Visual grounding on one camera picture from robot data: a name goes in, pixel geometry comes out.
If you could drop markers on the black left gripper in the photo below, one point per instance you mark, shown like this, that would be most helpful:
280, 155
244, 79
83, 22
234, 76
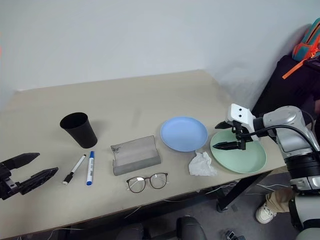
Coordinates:
6, 186

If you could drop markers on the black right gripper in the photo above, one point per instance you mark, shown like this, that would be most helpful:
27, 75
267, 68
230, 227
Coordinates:
240, 130

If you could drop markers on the light green plate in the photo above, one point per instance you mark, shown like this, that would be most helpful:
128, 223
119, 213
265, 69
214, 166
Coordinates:
240, 160

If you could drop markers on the white tissue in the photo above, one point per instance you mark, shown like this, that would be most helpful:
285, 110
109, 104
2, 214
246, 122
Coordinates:
201, 165

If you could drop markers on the white marker with black cap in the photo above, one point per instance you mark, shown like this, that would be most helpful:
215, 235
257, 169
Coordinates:
74, 169

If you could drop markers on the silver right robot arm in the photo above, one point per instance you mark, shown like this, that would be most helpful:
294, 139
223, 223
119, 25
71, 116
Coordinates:
287, 117

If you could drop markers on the light blue plate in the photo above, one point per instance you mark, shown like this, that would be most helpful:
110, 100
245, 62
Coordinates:
183, 133

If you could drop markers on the black table leg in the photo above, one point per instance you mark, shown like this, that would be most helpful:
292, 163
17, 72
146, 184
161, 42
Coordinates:
235, 192

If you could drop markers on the white marker with blue cap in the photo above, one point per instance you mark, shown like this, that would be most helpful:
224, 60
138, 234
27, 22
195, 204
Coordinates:
90, 168

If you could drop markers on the black plastic cup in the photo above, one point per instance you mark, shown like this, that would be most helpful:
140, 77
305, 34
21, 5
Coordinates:
80, 132

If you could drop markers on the black cabinet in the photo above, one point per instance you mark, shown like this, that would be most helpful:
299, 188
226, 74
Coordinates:
287, 87

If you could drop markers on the tan trouser leg of person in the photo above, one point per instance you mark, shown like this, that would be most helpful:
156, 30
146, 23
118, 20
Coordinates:
280, 200

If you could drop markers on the white sneaker of person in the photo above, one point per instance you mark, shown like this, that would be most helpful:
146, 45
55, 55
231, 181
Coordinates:
265, 212

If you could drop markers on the grey glasses case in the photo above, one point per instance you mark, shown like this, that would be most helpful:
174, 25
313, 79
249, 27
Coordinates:
136, 156

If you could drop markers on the dark rounded shape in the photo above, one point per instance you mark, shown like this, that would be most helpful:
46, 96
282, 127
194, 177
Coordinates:
191, 228

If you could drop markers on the small dark floor device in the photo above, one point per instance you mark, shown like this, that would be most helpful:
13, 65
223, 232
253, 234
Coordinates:
232, 235

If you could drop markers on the silver robot torso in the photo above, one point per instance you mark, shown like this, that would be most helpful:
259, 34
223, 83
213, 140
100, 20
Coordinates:
308, 220

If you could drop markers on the orange and teal backpack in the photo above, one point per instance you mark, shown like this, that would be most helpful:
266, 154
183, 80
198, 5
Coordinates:
307, 47

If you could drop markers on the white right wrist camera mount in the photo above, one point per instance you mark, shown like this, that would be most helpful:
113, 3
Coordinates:
240, 113

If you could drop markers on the brown round-frame glasses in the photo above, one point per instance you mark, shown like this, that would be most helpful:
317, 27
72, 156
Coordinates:
147, 181

